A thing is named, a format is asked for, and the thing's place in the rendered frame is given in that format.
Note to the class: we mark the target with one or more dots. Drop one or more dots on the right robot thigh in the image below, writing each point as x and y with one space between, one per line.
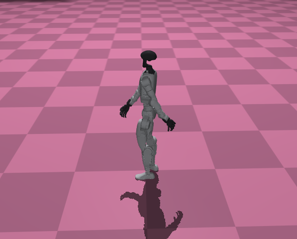
151 140

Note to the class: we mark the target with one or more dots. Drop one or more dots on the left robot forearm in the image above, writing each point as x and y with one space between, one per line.
159 111

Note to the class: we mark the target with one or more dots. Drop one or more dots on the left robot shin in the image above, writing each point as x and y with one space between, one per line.
147 159

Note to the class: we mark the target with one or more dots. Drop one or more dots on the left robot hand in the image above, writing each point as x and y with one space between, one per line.
170 124

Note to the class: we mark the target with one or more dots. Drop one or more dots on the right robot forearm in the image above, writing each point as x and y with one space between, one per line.
135 97

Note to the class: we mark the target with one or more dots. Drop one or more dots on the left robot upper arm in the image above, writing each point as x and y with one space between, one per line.
146 84

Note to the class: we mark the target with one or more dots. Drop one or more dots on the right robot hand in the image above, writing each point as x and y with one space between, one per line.
124 109

